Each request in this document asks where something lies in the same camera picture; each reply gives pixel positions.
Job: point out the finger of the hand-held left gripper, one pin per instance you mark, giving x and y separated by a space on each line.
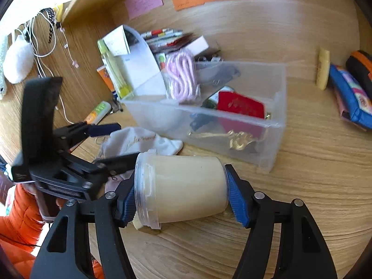
122 162
101 129

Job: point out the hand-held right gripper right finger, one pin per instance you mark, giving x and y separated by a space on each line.
237 200

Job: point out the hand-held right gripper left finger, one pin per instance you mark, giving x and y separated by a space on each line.
128 206

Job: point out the cream candle jar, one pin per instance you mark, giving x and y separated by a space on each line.
183 189

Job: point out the clear plastic box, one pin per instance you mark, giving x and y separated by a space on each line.
261 145

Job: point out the red card wallet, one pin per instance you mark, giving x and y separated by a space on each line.
241 107

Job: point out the wooden desktop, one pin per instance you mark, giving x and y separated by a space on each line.
305 180

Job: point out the person's left hand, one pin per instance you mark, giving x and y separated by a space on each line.
30 190

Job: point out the white green orange tube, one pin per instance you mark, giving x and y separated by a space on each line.
97 113

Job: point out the yellow spray bottle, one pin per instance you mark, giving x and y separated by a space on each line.
114 69

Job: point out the pale green cloth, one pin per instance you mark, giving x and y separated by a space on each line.
2 69

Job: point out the white fluffy pouch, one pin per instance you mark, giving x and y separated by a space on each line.
19 59

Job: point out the white paper folder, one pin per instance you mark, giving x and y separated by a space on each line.
142 66

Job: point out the white receipt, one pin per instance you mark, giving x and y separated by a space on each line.
116 40

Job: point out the yellow hanging object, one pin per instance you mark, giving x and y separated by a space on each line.
59 11

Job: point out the wooden shelf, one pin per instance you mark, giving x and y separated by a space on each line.
81 3

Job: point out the pink white small box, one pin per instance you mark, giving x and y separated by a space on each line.
197 45

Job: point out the metal binder clips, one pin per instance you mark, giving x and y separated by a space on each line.
210 56

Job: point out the pink paper note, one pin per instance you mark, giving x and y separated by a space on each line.
144 1

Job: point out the blue fabric pouch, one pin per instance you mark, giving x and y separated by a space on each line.
351 98

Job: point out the cream yellow tube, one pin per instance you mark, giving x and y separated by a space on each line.
323 69

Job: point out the black orange zip case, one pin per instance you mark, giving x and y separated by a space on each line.
360 66

